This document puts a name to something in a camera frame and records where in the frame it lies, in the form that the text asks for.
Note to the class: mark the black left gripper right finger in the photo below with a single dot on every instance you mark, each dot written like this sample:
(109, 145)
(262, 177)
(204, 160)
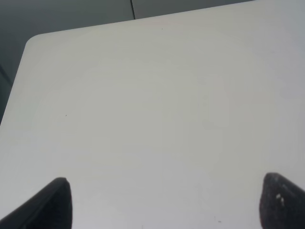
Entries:
(282, 203)

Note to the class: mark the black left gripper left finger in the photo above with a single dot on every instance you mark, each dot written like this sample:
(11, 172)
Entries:
(50, 208)

